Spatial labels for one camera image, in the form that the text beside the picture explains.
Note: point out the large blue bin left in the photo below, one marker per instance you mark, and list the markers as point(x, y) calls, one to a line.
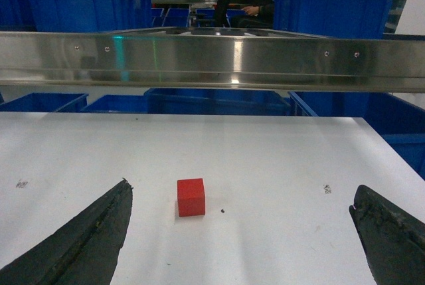
point(90, 16)

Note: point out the large blue bin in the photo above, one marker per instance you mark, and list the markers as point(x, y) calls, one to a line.
point(344, 19)
point(90, 16)

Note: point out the stainless steel shelf rail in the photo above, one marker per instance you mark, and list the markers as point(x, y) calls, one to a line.
point(176, 57)

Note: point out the blue bin under rail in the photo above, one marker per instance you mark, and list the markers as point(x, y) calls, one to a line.
point(47, 102)
point(216, 102)

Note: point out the blue bin under rail centre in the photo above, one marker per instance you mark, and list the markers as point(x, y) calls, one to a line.
point(216, 102)

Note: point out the blue bin lower right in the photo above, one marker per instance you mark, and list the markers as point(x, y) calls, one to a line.
point(400, 123)

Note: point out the red magnetic cube block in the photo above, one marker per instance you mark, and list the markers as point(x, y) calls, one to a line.
point(191, 197)

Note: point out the black office chair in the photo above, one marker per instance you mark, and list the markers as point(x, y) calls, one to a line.
point(218, 19)

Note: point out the blue bin under rail left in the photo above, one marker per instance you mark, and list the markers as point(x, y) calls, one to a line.
point(47, 102)

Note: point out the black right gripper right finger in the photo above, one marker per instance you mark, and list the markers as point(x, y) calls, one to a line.
point(392, 239)

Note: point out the large blue bin right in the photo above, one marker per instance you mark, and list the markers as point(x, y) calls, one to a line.
point(344, 19)

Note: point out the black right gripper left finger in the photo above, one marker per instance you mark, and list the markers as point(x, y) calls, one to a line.
point(83, 251)

